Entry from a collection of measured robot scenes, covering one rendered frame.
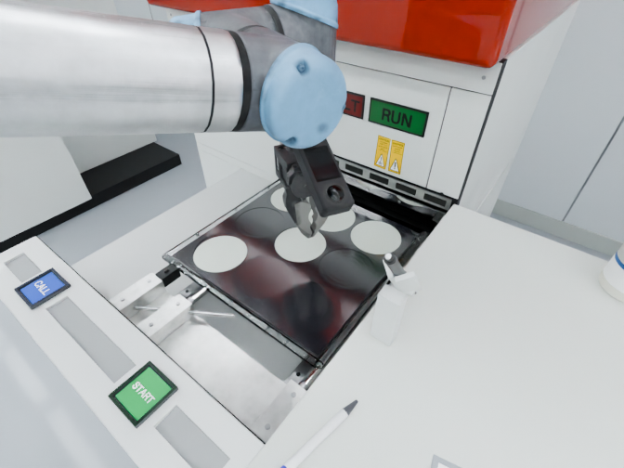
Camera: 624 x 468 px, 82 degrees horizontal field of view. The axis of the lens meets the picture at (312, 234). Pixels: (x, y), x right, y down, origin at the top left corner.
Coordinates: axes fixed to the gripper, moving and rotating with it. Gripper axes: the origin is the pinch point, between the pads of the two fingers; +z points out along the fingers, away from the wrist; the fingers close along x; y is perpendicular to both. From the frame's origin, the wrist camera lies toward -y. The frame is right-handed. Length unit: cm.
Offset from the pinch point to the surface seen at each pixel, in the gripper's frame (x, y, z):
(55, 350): 38.8, -6.6, 1.3
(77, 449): 75, 30, 97
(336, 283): -2.1, -6.0, 7.4
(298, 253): 1.2, 3.6, 7.3
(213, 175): 8, 64, 24
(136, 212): 49, 163, 97
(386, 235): -16.9, 1.4, 7.3
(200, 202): 15.3, 38.7, 15.3
